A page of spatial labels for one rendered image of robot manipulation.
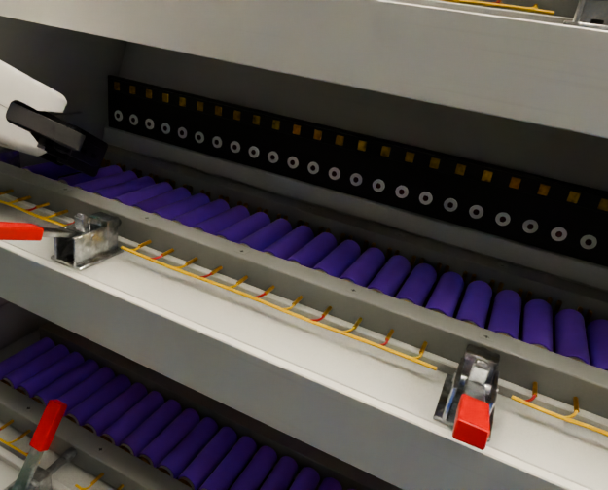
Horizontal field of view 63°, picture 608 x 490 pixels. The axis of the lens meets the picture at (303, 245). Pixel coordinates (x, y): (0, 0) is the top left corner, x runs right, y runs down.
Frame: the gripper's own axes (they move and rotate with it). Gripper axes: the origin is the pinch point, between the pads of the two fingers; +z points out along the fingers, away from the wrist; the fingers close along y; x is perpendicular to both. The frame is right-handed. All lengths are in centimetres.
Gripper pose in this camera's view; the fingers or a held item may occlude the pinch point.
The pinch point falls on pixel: (66, 147)
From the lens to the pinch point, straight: 47.1
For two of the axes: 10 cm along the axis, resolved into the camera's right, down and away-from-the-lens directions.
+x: -3.4, 9.4, -0.7
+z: 3.0, 1.8, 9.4
